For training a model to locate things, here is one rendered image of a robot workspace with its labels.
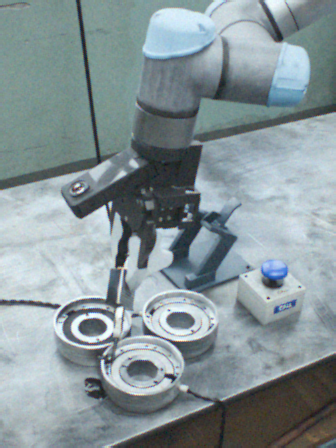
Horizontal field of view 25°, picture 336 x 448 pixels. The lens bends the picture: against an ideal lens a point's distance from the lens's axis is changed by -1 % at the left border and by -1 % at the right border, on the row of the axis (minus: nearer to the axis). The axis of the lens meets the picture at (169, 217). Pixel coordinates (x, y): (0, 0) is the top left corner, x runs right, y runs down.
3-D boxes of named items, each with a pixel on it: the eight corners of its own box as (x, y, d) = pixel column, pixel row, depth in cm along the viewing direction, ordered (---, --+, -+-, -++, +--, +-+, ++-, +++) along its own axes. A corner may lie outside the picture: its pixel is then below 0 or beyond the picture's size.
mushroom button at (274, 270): (267, 304, 108) (272, 276, 105) (251, 288, 111) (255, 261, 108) (289, 296, 110) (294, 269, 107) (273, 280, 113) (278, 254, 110)
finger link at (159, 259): (173, 294, 100) (181, 232, 96) (134, 302, 97) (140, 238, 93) (162, 284, 103) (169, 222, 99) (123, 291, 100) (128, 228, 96)
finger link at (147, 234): (153, 272, 95) (160, 208, 91) (142, 274, 94) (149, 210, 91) (135, 256, 99) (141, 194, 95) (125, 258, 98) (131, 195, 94)
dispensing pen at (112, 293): (93, 367, 95) (113, 242, 100) (108, 373, 99) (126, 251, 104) (108, 368, 94) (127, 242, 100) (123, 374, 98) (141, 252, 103)
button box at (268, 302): (263, 327, 108) (267, 300, 105) (236, 298, 113) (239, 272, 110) (307, 310, 111) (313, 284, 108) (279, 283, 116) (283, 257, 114)
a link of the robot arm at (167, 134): (154, 121, 85) (122, 92, 90) (148, 157, 87) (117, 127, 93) (210, 117, 88) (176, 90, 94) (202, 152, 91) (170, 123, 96)
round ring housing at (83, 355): (38, 344, 103) (36, 321, 100) (91, 307, 109) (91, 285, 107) (93, 382, 97) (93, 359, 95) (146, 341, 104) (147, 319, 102)
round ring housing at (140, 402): (87, 402, 94) (87, 379, 92) (120, 348, 103) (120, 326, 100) (165, 427, 92) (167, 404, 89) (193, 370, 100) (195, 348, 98)
